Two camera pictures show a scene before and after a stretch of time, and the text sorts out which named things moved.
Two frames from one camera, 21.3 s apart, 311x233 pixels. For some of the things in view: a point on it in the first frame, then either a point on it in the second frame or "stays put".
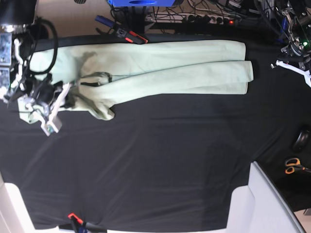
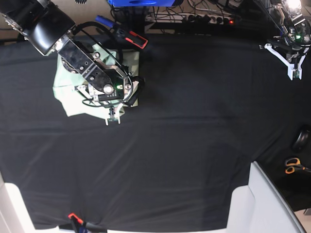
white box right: [259, 208] stays put
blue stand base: [126, 3] stays put
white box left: [15, 216] stays put
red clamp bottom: [80, 221] stays put
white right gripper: [306, 74] to [290, 66]
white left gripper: [32, 114] to [114, 111]
